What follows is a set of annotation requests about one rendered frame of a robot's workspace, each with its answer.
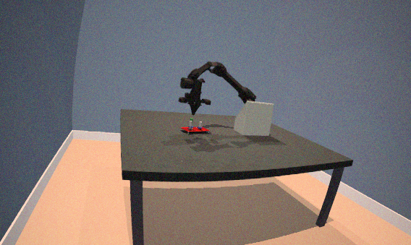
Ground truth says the red rectangular board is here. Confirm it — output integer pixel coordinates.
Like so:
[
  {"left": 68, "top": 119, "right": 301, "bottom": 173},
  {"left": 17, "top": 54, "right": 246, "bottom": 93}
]
[{"left": 180, "top": 119, "right": 210, "bottom": 134}]

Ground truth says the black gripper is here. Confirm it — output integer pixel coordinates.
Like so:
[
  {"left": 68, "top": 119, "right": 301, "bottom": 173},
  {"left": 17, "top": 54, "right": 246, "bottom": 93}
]
[{"left": 178, "top": 89, "right": 211, "bottom": 115}]

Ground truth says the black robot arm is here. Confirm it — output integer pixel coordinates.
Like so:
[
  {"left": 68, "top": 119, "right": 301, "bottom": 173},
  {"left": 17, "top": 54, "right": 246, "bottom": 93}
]
[{"left": 180, "top": 61, "right": 256, "bottom": 103}]

